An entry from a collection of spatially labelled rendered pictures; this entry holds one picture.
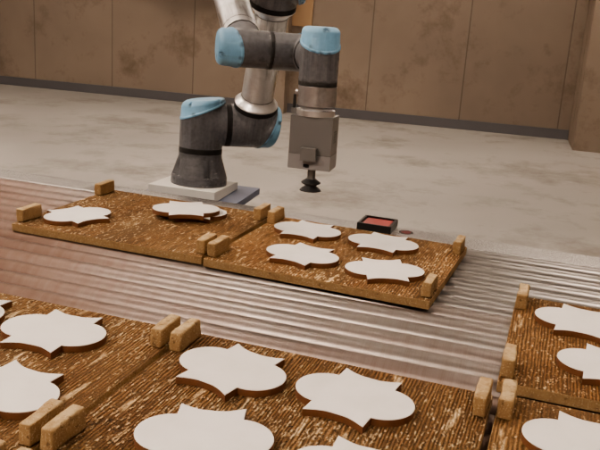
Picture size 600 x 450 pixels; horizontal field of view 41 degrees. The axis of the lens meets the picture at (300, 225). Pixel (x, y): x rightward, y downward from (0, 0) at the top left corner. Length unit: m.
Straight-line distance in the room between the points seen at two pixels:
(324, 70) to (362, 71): 8.94
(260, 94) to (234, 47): 0.52
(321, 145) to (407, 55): 8.84
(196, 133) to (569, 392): 1.33
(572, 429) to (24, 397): 0.61
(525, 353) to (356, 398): 0.31
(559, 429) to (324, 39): 0.86
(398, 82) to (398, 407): 9.54
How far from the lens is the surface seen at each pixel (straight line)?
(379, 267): 1.41
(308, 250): 1.47
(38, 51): 12.14
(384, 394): 0.96
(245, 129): 2.13
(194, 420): 0.88
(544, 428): 0.95
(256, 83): 2.08
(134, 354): 1.06
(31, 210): 1.66
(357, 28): 10.45
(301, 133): 1.54
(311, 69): 1.52
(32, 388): 0.96
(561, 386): 1.08
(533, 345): 1.19
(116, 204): 1.78
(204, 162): 2.12
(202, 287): 1.34
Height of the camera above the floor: 1.38
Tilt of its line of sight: 15 degrees down
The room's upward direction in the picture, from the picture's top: 4 degrees clockwise
